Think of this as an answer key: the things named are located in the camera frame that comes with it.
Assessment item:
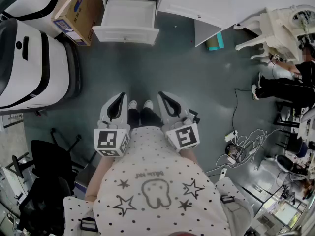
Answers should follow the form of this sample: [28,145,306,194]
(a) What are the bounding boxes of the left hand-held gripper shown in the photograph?
[94,91,131,157]

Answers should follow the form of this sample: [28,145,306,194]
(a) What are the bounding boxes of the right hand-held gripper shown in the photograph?
[157,90,201,153]

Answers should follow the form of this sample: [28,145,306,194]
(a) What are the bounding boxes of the small white drawer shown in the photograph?
[92,0,160,46]

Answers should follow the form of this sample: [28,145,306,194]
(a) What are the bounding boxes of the person's right forearm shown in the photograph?
[181,148,198,164]

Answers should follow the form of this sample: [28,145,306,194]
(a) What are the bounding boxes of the person's left forearm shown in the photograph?
[85,153,114,201]

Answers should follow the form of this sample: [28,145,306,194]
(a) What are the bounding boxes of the person's black trousers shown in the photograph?
[127,107,163,130]

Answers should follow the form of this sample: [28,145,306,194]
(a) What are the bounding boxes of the person's white dotted shirt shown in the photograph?
[63,125,254,236]

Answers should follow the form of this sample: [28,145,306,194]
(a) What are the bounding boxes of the white power strip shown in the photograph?
[225,130,239,142]

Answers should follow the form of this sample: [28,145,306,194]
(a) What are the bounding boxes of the black office chair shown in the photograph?
[12,128,98,235]

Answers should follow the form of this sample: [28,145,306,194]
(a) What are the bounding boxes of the white and black mobile robot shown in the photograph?
[0,0,64,38]
[0,18,82,112]

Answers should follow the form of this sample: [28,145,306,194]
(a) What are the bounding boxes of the brown cardboard box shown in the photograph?
[51,0,103,47]

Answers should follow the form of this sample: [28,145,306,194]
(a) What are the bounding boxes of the black cable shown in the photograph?
[231,88,256,132]

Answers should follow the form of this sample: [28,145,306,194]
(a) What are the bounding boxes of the white cable tangle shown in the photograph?
[205,128,281,179]

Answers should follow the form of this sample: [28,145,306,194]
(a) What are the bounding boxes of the black metal frame table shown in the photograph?
[274,101,302,129]

